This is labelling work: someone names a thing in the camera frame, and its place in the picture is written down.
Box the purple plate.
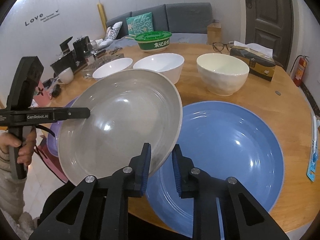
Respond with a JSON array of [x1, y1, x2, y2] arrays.
[[46, 97, 78, 158]]

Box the red fire extinguisher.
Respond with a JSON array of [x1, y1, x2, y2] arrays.
[[290, 55, 309, 87]]

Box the grey sofa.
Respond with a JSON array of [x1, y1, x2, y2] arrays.
[[106, 3, 213, 45]]

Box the packaged toothbrush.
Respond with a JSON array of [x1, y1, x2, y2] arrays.
[[306, 114, 318, 182]]

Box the pink paper mat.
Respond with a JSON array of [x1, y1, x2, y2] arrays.
[[33, 81, 68, 183]]

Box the white shallow bowl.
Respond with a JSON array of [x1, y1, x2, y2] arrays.
[[92, 57, 133, 80]]

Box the person's left forearm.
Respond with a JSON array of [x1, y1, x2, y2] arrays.
[[1, 134, 33, 231]]

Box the teal patterned cushion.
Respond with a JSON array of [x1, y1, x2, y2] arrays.
[[126, 12, 153, 36]]

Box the tissue box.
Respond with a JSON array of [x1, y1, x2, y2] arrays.
[[229, 45, 276, 81]]

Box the dark door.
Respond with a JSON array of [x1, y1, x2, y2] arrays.
[[245, 0, 293, 70]]

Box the scissors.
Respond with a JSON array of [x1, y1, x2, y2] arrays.
[[109, 47, 123, 55]]

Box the green lidded container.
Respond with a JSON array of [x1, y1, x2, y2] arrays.
[[135, 31, 172, 53]]

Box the cream textured bowl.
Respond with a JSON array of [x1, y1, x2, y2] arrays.
[[196, 53, 249, 96]]

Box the wooden sofa armrest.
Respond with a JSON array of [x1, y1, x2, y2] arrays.
[[207, 23, 222, 44]]

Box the person's left hand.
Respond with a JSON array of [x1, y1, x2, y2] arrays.
[[1, 127, 37, 172]]

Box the blue plate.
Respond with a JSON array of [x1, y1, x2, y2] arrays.
[[146, 101, 284, 237]]

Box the wine glass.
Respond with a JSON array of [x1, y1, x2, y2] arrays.
[[85, 42, 97, 65]]

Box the white patterned cushion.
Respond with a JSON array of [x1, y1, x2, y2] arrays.
[[105, 21, 123, 40]]

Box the eyeglasses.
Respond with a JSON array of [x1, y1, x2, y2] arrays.
[[212, 42, 234, 54]]

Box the white mug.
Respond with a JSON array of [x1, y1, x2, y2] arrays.
[[57, 67, 74, 85]]

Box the white deep bowl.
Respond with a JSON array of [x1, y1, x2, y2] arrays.
[[133, 53, 184, 85]]

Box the grey plate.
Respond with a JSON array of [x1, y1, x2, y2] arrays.
[[58, 69, 183, 185]]

